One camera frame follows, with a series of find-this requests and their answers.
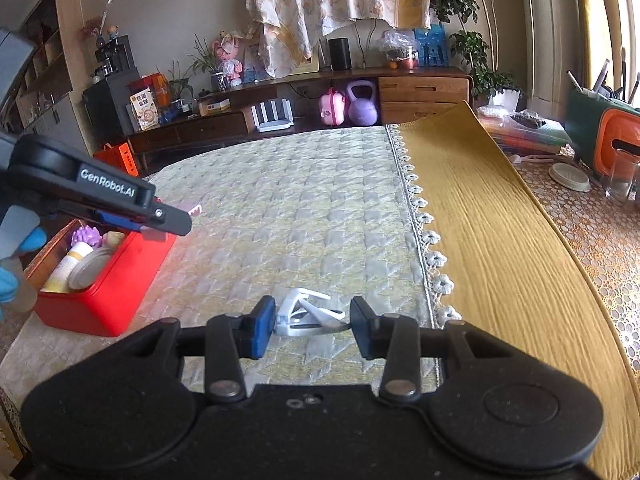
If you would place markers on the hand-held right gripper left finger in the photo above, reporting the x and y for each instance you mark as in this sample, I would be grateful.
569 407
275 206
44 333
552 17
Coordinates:
261 330

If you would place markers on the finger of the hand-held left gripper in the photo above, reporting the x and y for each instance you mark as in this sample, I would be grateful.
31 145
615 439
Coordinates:
167 221

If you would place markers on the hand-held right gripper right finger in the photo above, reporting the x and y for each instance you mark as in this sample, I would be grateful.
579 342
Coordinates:
366 331

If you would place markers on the small pink hair clip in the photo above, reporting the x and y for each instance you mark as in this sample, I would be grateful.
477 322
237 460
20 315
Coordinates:
192 208

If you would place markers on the white plastic clip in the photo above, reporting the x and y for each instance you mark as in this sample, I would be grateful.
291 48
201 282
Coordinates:
305 315

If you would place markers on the purple spiky toy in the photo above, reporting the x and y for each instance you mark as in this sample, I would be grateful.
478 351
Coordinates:
86 236

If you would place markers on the tape roll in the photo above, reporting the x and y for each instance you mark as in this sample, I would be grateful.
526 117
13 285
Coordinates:
90 270

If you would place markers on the red tin box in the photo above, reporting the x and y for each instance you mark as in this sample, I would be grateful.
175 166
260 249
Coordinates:
110 300

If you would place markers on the white bottle with yellow label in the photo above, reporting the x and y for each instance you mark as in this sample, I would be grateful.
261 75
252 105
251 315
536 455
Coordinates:
62 270

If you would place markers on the person's left hand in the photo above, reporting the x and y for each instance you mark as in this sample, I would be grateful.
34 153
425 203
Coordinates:
32 240

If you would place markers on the orange gift box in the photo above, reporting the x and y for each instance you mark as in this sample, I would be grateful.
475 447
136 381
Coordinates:
120 157

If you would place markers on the black mini fridge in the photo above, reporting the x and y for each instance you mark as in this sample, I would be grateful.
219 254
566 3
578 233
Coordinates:
105 110

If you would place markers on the cereal box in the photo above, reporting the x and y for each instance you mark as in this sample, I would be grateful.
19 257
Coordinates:
145 110

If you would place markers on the black coffee machine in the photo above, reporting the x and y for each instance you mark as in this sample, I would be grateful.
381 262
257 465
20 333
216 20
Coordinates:
115 57

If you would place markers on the small white box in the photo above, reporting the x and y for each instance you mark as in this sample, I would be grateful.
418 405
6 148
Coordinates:
215 106

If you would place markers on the orange paper bag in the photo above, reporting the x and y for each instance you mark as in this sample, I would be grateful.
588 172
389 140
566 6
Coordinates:
152 82

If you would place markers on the quilted cream mat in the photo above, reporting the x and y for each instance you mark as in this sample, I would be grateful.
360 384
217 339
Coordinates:
300 210

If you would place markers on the small leafy potted plant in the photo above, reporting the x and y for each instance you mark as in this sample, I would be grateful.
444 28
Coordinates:
175 87

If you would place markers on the white router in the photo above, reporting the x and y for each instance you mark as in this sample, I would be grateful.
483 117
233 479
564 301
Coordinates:
272 119

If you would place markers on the figurines with dried flowers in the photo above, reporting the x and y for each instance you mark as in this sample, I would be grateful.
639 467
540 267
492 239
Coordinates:
105 25

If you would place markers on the plant in patterned pot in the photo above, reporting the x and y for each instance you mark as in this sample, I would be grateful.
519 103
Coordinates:
217 81

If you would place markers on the yellow cloth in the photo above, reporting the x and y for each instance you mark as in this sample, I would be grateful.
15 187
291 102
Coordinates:
500 235

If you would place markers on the pink doll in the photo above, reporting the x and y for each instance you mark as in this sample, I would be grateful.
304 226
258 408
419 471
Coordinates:
227 60

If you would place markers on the pink toy case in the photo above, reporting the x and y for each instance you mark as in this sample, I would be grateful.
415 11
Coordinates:
332 109

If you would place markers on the purple kettlebell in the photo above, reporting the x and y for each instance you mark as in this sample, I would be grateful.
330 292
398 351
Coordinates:
362 107

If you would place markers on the black speaker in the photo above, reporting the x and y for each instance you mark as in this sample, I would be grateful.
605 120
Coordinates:
340 54

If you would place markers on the wooden TV cabinet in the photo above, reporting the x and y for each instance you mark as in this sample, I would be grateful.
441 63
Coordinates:
425 92

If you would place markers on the stack of books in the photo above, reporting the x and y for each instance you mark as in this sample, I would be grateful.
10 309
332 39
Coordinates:
525 132

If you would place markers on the white round lid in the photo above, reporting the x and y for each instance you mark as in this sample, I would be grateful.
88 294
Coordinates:
570 177

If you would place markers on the floral draped cloth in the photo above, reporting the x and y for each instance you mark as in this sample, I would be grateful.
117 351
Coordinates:
325 0

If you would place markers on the clear plastic bag of fruit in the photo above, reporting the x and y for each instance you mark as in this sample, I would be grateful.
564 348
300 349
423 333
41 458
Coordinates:
399 50

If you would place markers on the clear drinking glass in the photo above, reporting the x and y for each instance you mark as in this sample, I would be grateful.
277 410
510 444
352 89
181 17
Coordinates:
622 175

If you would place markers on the green and orange tissue box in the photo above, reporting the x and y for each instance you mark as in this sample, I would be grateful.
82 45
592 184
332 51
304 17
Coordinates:
585 125

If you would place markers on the tall green potted plant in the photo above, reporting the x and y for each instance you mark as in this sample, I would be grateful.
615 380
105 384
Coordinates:
470 45

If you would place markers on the wooden wall shelf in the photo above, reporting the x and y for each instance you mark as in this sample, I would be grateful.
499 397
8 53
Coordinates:
50 75

